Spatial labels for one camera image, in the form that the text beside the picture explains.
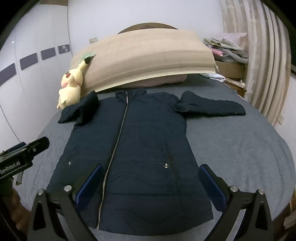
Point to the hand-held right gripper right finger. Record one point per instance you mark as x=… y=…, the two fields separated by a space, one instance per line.
x=211 y=185

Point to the grey bed sheet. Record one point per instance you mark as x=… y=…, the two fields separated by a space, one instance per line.
x=235 y=148

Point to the beige headboard cushion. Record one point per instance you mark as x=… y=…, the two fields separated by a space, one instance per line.
x=148 y=58

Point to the cardboard box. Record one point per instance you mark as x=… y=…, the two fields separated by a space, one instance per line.
x=231 y=69

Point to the pile of clothes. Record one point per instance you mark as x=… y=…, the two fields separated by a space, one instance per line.
x=227 y=47

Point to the white cloth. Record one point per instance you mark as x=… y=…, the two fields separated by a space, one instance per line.
x=214 y=76

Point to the person's left hand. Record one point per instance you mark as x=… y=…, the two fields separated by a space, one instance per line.
x=18 y=208

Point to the brown wooden headboard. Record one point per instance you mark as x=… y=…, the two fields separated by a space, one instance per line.
x=148 y=27

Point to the navy padded jacket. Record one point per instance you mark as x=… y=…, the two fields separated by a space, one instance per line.
x=138 y=150

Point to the beige striped curtain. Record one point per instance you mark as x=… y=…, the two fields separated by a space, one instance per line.
x=261 y=58

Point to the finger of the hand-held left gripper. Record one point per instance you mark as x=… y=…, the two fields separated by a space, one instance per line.
x=38 y=146

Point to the wall socket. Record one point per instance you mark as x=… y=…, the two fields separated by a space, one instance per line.
x=280 y=119
x=93 y=40

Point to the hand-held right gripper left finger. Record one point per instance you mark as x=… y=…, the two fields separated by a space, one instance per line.
x=90 y=185

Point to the yellow plush toy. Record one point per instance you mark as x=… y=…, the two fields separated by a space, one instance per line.
x=69 y=85

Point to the wooden bedside table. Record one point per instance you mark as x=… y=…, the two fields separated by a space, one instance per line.
x=237 y=87

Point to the white wardrobe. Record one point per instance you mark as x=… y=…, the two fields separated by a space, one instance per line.
x=30 y=69

